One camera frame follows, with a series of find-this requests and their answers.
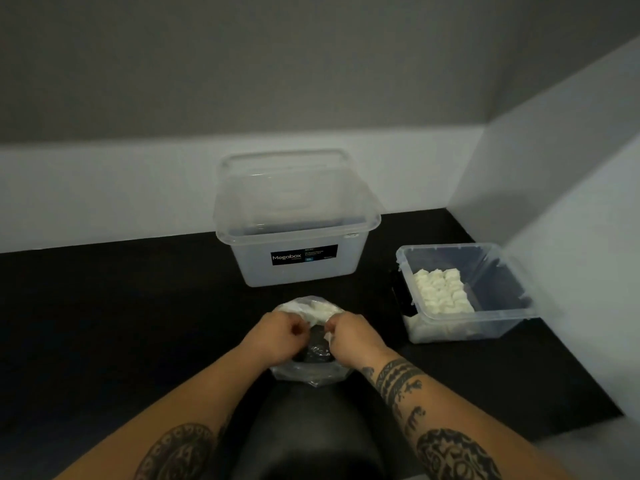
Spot person's right hand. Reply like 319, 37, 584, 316
325, 312, 396, 373

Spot person's left hand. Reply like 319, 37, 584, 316
239, 311, 310, 368

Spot clear plastic bag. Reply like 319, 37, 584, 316
269, 295, 351, 387

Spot rows of white tea bags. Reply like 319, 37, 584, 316
412, 267, 476, 315

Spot small clear plastic bin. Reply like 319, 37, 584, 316
392, 243, 540, 345

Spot person's right forearm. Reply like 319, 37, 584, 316
359, 349, 576, 480

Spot person's left forearm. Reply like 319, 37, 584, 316
55, 344, 273, 480

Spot large clear storage box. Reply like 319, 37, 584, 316
215, 214, 382, 288

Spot clear storage box lid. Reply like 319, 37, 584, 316
215, 149, 380, 235

